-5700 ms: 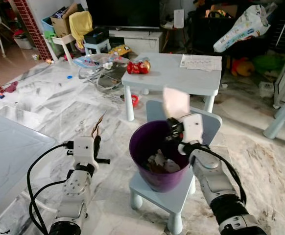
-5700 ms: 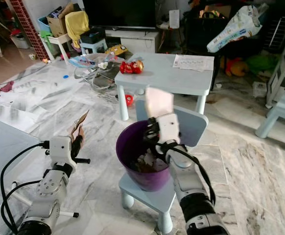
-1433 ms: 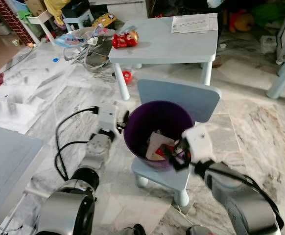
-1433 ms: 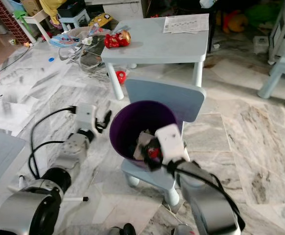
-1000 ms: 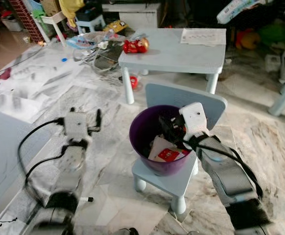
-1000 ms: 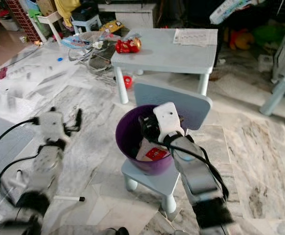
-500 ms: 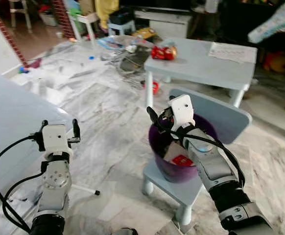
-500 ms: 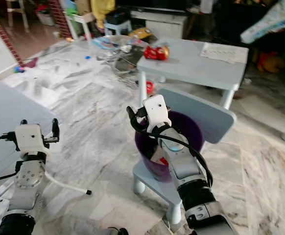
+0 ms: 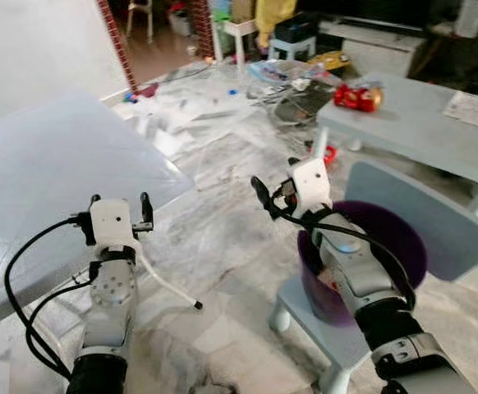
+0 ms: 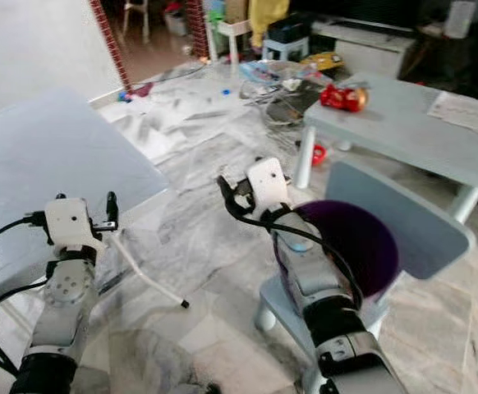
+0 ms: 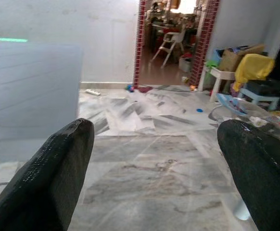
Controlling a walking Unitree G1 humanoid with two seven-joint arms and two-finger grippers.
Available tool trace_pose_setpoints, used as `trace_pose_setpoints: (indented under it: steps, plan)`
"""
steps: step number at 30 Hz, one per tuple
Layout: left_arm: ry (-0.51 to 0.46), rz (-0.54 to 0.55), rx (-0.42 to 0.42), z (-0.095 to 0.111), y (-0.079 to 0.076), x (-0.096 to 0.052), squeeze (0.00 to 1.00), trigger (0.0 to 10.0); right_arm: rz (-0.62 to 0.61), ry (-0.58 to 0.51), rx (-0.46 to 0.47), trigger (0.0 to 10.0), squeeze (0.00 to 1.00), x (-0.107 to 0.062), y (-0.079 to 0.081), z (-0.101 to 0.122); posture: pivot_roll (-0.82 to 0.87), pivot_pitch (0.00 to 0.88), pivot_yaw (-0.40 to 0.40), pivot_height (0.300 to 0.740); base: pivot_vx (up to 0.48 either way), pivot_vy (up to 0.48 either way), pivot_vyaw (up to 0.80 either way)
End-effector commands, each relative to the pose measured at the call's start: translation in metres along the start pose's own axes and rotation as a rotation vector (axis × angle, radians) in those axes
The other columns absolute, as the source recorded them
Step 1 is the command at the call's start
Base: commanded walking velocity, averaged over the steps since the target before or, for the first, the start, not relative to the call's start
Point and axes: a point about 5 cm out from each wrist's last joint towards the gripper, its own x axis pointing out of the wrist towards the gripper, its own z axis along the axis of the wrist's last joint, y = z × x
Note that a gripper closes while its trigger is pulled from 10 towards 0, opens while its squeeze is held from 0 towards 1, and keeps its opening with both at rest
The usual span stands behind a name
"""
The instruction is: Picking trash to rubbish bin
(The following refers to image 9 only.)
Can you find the pile of clear plastic bags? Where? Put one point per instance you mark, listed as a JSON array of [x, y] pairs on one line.
[[292, 94]]

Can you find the blue-grey plastic stool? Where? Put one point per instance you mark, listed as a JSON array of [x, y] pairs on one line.
[[292, 45]]

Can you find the small red floor item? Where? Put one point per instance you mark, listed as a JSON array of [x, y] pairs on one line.
[[330, 154]]

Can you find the small blue toy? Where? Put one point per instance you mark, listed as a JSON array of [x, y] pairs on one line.
[[130, 98]]

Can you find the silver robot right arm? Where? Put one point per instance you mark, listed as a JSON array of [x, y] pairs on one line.
[[362, 279]]

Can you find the small grey-blue plastic chair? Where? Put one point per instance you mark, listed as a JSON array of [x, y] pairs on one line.
[[436, 230]]

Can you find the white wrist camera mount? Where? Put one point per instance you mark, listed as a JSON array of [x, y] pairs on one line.
[[311, 185], [112, 222]]

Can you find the low grey-blue plastic table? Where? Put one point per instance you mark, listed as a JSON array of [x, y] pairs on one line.
[[420, 127]]

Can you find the printed white paper sheet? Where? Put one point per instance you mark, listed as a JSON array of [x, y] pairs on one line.
[[473, 111]]

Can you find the small white stool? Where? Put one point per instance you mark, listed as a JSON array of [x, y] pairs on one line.
[[239, 31]]

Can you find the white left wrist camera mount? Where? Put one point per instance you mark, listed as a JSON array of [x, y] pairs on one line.
[[112, 222]]

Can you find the low white cabinet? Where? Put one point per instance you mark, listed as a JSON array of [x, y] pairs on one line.
[[379, 49]]

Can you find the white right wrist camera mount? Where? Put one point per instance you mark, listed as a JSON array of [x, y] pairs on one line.
[[311, 185]]

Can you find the red cloth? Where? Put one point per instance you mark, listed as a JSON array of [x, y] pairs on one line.
[[149, 89]]

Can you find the red toy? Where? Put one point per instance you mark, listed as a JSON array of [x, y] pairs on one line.
[[356, 98]]

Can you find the red brick pillar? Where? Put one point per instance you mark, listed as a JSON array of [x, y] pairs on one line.
[[117, 45]]

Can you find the small blue lid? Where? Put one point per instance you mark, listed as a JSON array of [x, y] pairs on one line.
[[232, 92]]

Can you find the wooden chair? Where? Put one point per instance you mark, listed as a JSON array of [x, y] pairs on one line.
[[140, 12]]

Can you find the purple plastic rubbish bin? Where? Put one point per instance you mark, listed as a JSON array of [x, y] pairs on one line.
[[395, 238]]

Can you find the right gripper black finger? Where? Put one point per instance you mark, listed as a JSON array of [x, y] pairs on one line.
[[260, 193]]

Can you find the white table leg black foot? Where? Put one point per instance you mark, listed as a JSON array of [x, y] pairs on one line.
[[169, 283]]

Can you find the hanging yellow cloth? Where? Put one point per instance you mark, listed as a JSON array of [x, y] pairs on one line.
[[273, 16]]

